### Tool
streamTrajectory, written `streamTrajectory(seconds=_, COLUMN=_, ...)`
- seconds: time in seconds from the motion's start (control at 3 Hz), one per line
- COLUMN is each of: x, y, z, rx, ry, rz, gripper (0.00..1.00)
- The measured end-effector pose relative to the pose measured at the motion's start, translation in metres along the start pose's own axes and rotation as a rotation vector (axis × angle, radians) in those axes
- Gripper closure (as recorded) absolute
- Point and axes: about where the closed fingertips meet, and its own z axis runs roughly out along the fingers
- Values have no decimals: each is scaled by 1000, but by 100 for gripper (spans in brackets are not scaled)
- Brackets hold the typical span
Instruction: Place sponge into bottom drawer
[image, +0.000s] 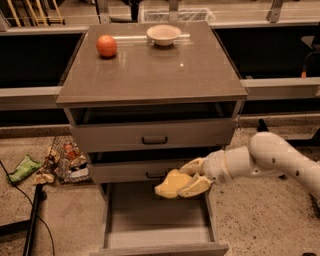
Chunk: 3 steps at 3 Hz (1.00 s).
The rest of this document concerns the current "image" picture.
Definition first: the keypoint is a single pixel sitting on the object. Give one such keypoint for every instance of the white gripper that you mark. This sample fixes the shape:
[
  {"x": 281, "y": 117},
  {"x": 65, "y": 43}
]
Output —
[{"x": 215, "y": 167}]

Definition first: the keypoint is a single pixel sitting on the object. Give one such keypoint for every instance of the yellow sponge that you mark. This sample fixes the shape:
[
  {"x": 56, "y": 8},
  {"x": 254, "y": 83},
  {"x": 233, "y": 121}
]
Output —
[{"x": 172, "y": 183}]

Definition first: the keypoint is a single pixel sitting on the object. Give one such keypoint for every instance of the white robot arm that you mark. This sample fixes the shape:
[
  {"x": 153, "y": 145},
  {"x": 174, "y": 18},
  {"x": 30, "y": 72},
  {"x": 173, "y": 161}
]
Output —
[{"x": 266, "y": 154}]

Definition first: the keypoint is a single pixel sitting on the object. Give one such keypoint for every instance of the bottom grey drawer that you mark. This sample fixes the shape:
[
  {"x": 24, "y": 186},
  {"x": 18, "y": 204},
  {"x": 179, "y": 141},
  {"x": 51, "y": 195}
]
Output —
[{"x": 137, "y": 222}]

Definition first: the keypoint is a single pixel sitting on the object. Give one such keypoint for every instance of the grey drawer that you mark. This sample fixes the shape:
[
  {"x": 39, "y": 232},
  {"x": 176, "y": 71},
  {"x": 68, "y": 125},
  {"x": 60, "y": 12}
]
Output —
[
  {"x": 141, "y": 165},
  {"x": 137, "y": 222},
  {"x": 146, "y": 127}
]

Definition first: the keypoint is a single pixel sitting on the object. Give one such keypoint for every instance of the middle grey drawer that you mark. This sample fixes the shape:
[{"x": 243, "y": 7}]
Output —
[{"x": 141, "y": 165}]

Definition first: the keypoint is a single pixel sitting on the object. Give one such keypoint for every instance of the grey drawer cabinet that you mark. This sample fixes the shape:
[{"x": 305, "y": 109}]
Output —
[{"x": 194, "y": 69}]

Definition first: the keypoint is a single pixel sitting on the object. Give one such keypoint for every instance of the top grey drawer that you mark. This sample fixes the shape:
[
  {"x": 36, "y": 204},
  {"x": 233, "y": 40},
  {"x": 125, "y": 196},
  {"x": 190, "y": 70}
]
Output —
[{"x": 146, "y": 127}]

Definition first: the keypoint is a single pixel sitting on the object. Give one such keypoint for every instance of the white bowl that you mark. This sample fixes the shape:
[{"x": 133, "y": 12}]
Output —
[{"x": 163, "y": 35}]

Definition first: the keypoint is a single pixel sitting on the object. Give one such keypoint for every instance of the orange fruit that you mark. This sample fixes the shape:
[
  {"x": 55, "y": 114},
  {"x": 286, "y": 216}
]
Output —
[{"x": 106, "y": 46}]

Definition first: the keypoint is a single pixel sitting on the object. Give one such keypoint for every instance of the white mesh bin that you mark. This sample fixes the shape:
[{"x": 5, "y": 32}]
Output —
[{"x": 182, "y": 15}]

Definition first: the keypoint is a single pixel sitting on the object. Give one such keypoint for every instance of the green snack bag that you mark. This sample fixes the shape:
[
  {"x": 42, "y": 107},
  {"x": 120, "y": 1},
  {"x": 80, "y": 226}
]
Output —
[{"x": 26, "y": 167}]

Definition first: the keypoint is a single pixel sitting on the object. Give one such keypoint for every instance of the black floor stand left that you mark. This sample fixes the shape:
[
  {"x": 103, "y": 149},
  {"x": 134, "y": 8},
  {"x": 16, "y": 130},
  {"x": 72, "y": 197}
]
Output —
[{"x": 28, "y": 226}]

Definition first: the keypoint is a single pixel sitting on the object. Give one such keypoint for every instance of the wooden chair legs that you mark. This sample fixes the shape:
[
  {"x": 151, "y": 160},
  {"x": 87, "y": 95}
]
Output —
[{"x": 22, "y": 13}]

